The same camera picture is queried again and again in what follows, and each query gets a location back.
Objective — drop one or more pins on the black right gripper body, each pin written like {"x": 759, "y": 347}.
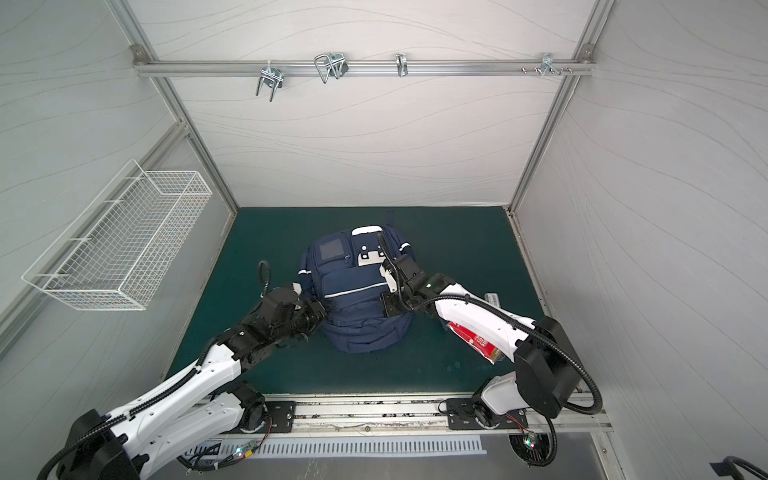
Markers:
{"x": 398, "y": 271}

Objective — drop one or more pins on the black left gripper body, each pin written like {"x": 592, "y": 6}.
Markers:
{"x": 303, "y": 321}

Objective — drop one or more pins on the navy blue student backpack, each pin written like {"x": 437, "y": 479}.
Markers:
{"x": 342, "y": 271}

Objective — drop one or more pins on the red box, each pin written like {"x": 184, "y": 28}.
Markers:
{"x": 487, "y": 350}

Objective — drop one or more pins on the clear pencil case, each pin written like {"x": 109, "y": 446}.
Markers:
{"x": 493, "y": 299}

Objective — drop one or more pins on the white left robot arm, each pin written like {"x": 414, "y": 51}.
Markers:
{"x": 205, "y": 398}

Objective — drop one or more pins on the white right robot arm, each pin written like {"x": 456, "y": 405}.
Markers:
{"x": 548, "y": 376}

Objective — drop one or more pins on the metal clamp hook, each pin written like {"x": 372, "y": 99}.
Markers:
{"x": 331, "y": 65}
{"x": 271, "y": 79}
{"x": 547, "y": 67}
{"x": 401, "y": 65}

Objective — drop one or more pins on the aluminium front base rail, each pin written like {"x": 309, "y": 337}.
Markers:
{"x": 374, "y": 415}

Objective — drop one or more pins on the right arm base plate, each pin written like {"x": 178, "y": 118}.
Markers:
{"x": 465, "y": 414}

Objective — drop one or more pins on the white slotted cable duct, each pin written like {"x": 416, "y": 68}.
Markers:
{"x": 351, "y": 447}

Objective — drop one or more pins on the white wire wall basket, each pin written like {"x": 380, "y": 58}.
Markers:
{"x": 114, "y": 254}

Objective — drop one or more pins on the aluminium top cross rail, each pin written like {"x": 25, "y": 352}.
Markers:
{"x": 357, "y": 68}

